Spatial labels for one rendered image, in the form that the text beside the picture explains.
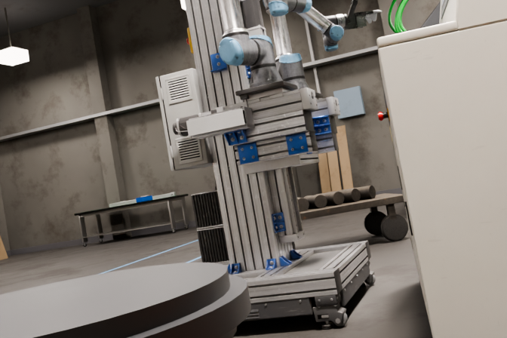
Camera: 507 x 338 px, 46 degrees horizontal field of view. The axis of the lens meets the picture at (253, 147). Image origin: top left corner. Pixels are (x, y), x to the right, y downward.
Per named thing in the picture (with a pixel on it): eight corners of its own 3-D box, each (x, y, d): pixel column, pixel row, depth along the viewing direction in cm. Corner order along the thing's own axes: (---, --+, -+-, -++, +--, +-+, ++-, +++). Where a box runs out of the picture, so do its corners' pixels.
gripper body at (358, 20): (364, 27, 338) (343, 30, 337) (361, 12, 337) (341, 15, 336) (367, 25, 330) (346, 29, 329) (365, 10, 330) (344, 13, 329)
